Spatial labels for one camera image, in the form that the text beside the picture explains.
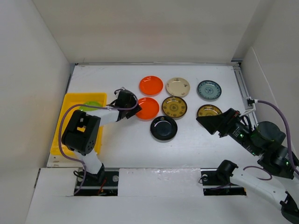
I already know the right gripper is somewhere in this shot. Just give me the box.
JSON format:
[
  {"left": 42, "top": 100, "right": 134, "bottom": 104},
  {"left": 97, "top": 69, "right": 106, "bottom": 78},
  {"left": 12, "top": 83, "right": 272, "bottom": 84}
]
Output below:
[{"left": 196, "top": 106, "right": 261, "bottom": 155}]

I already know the orange plate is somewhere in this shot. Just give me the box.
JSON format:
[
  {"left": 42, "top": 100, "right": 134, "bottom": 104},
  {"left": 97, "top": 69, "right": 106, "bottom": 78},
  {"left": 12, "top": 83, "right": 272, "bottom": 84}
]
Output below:
[
  {"left": 136, "top": 97, "right": 159, "bottom": 120},
  {"left": 139, "top": 76, "right": 164, "bottom": 96}
]

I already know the blue white porcelain plate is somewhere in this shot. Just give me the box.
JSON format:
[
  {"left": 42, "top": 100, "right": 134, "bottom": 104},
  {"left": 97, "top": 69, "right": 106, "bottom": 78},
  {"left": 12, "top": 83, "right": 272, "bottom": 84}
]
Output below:
[{"left": 197, "top": 80, "right": 222, "bottom": 101}]

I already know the black plate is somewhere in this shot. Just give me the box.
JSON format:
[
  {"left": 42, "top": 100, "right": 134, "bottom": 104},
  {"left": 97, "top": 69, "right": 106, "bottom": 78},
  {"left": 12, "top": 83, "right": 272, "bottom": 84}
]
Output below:
[{"left": 150, "top": 116, "right": 178, "bottom": 141}]

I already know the green plate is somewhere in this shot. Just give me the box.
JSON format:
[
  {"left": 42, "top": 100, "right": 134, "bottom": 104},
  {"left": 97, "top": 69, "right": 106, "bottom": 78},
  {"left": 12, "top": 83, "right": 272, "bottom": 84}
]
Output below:
[{"left": 79, "top": 101, "right": 102, "bottom": 112}]

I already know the brown gold patterned plate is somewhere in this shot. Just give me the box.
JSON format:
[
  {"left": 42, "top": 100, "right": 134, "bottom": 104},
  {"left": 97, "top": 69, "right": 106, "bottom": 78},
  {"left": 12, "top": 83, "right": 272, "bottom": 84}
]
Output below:
[{"left": 162, "top": 96, "right": 188, "bottom": 119}]

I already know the cream plate with calligraphy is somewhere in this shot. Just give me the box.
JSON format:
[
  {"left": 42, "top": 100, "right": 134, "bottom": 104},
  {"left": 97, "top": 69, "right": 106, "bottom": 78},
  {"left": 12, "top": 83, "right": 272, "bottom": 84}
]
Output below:
[{"left": 166, "top": 77, "right": 191, "bottom": 97}]

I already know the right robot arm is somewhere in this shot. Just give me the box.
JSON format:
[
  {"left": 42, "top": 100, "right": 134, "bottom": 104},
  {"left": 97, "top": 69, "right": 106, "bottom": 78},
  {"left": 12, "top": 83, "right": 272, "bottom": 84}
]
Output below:
[{"left": 196, "top": 108, "right": 299, "bottom": 224}]

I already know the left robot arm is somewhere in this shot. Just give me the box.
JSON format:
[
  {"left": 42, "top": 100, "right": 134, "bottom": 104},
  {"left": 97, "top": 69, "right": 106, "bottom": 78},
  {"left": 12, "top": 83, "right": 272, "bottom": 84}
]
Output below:
[{"left": 58, "top": 88, "right": 142, "bottom": 185}]

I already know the yellow plastic bin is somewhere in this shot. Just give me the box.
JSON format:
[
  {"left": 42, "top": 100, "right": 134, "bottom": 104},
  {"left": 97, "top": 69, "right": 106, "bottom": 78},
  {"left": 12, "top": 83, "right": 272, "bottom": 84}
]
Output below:
[{"left": 50, "top": 93, "right": 107, "bottom": 157}]

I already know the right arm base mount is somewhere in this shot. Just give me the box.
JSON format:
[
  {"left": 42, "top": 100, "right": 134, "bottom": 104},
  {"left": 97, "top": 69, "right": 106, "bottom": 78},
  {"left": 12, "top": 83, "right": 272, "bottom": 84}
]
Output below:
[{"left": 199, "top": 160, "right": 247, "bottom": 196}]

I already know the aluminium rail right side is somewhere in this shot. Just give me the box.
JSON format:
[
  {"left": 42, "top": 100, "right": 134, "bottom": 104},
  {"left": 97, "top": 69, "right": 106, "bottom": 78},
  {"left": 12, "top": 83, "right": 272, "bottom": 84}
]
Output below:
[{"left": 231, "top": 61, "right": 257, "bottom": 125}]

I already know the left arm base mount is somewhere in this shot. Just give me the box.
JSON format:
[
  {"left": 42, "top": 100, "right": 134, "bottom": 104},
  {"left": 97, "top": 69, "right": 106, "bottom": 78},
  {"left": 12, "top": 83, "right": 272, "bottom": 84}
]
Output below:
[{"left": 73, "top": 168, "right": 119, "bottom": 196}]

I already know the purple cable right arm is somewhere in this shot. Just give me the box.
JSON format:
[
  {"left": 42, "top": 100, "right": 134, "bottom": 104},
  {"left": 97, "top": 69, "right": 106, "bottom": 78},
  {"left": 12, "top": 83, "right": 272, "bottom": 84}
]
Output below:
[{"left": 242, "top": 99, "right": 299, "bottom": 182}]

